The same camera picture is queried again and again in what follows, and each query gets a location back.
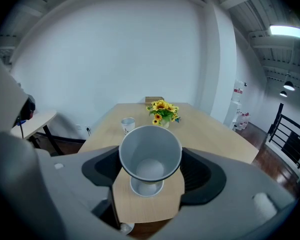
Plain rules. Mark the small wooden box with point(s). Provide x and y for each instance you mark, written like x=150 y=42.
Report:
x=151 y=100

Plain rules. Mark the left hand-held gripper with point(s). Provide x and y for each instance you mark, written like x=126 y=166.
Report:
x=7 y=96

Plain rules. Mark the plain grey cup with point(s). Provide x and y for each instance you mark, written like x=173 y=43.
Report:
x=150 y=149

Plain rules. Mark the black metal railing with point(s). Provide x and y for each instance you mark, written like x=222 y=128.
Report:
x=290 y=136

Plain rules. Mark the rectangular ceiling light panel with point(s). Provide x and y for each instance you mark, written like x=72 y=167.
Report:
x=287 y=32

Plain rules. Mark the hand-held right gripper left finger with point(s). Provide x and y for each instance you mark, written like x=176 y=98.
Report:
x=65 y=184

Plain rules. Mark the black pendant lamp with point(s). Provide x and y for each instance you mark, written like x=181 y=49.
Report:
x=283 y=93
x=288 y=85

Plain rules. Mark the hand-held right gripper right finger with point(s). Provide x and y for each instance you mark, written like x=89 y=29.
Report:
x=227 y=199

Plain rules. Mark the round wooden side table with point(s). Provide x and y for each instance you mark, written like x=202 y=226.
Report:
x=37 y=122

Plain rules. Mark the grey cup with red print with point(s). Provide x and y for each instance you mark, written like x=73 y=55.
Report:
x=128 y=125

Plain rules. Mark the white wall socket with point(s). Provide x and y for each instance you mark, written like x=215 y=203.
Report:
x=88 y=128

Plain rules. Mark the potted sunflower bouquet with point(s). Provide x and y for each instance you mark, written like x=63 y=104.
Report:
x=163 y=111

